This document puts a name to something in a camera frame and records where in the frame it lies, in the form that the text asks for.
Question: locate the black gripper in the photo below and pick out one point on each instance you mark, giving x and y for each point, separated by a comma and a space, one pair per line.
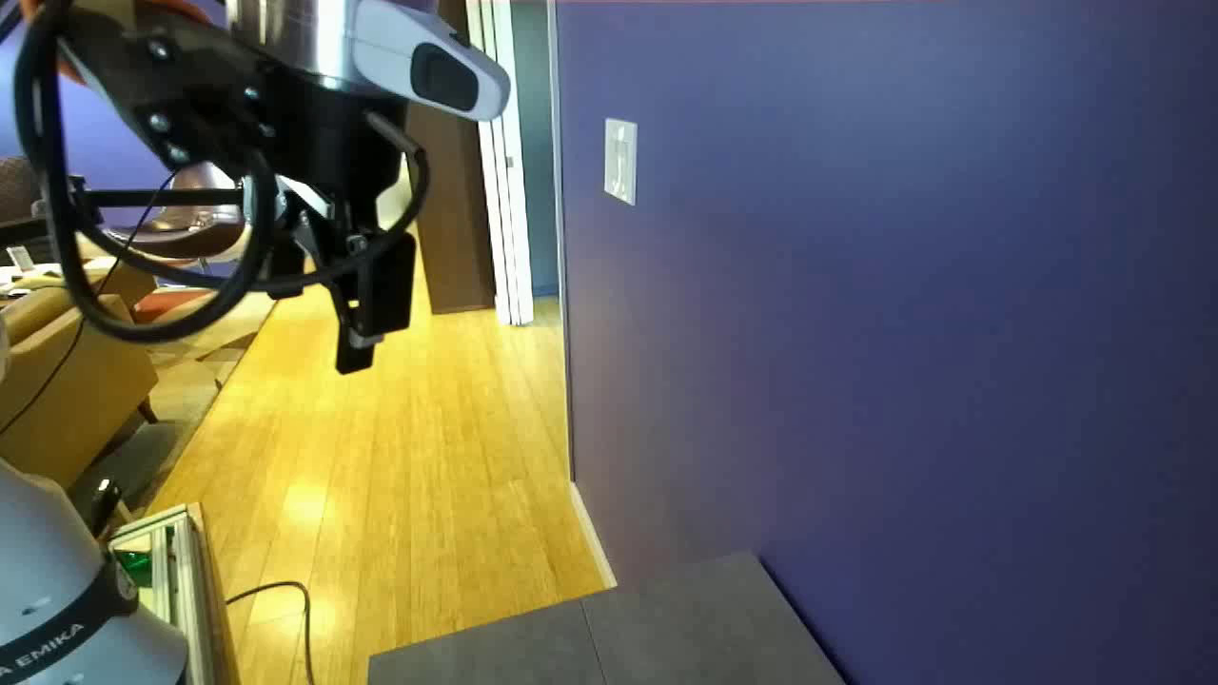
337, 140

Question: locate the white double light switch plate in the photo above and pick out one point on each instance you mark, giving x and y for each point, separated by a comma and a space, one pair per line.
617, 161

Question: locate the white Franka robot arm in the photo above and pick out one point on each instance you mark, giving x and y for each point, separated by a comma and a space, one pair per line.
51, 584

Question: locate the robot cart with green light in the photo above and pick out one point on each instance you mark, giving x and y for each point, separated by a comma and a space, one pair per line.
174, 572

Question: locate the brown wooden cabinet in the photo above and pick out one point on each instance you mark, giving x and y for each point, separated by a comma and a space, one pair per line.
449, 230

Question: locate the white folding door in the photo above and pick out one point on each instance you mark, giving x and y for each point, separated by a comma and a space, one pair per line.
504, 165

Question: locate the tan sofa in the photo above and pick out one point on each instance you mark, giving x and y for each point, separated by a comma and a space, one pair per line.
61, 383

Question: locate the white baseboard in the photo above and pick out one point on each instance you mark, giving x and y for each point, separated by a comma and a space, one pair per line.
590, 534

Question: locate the gray concrete-look table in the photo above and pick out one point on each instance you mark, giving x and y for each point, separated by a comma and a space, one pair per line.
634, 634

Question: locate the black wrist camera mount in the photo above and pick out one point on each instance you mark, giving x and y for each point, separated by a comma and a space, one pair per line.
165, 88

